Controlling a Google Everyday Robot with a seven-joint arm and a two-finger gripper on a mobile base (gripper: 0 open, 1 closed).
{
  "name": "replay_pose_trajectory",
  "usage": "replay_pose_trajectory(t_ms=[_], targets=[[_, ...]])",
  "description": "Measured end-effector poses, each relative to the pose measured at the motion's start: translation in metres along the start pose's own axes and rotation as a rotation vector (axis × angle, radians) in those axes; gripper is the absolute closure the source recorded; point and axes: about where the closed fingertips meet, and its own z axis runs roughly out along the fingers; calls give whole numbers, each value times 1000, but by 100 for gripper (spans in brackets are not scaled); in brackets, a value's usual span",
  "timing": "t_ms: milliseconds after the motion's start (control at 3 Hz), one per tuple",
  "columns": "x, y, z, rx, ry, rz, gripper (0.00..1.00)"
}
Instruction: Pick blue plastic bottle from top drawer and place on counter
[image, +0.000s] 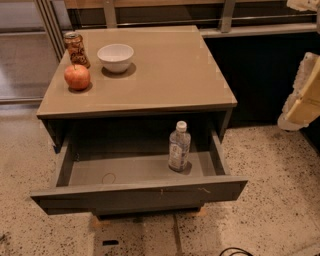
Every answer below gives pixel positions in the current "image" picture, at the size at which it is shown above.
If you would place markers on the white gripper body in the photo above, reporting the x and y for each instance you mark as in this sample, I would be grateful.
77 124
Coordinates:
305 96

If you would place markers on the open grey top drawer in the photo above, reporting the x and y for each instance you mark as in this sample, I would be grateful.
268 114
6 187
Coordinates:
106 177

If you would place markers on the white ceramic bowl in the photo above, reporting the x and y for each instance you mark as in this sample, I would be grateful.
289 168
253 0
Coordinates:
116 58

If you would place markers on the metal railing frame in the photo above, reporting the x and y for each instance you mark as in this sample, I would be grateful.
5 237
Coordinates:
214 18

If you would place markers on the grey cabinet with tan top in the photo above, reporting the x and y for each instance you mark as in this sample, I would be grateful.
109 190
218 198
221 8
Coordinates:
172 71

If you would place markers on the patterned drink can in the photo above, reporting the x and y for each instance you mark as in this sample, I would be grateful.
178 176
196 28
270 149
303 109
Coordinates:
73 42

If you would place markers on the red apple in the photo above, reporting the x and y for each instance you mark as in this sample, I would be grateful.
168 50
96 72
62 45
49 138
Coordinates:
77 77

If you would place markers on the clear plastic water bottle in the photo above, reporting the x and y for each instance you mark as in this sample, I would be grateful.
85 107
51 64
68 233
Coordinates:
179 146

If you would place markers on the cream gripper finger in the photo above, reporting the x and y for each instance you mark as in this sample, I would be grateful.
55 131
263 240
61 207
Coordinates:
307 107

